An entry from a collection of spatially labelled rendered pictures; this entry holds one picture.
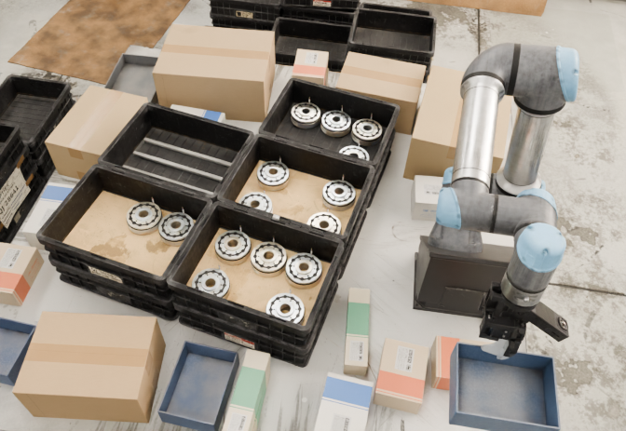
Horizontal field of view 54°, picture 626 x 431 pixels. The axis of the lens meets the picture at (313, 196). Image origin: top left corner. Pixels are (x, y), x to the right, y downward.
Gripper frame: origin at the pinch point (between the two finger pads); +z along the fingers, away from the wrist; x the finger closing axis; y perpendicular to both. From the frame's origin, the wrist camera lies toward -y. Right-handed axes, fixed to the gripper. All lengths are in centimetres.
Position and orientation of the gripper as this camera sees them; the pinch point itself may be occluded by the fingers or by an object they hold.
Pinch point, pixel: (502, 353)
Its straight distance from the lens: 137.3
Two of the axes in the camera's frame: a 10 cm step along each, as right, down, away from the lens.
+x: -1.8, 6.7, -7.2
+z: -0.5, 7.2, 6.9
